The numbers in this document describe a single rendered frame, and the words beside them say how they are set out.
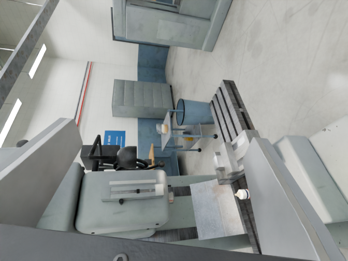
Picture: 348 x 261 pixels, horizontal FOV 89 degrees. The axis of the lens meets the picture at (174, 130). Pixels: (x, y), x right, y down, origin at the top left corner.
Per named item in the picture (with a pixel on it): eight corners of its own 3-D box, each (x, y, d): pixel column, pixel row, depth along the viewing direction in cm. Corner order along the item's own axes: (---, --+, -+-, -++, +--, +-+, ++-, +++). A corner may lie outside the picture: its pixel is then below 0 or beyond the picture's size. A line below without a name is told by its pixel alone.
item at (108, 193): (163, 184, 65) (101, 187, 59) (164, 194, 62) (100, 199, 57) (161, 187, 68) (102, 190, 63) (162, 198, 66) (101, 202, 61)
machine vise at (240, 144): (257, 129, 80) (236, 129, 77) (270, 160, 72) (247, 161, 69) (222, 159, 109) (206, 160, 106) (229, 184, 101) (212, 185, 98)
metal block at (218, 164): (226, 155, 90) (215, 155, 89) (229, 166, 87) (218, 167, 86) (221, 159, 95) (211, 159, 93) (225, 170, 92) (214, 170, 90)
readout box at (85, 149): (120, 142, 106) (82, 142, 101) (119, 156, 102) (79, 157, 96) (121, 157, 123) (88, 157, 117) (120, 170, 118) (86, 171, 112)
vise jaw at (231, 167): (231, 142, 88) (223, 142, 87) (240, 171, 80) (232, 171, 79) (225, 147, 93) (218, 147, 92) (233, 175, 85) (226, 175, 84)
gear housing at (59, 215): (81, 159, 64) (48, 160, 61) (66, 238, 50) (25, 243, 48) (94, 187, 90) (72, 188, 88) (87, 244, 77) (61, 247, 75)
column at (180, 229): (308, 169, 149) (112, 175, 111) (344, 233, 123) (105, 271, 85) (269, 187, 189) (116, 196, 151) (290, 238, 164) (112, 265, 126)
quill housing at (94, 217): (167, 166, 73) (82, 168, 65) (172, 222, 62) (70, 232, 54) (160, 181, 88) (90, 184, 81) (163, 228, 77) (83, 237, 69)
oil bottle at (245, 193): (257, 187, 79) (235, 188, 76) (260, 196, 77) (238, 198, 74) (252, 189, 82) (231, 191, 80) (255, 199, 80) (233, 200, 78)
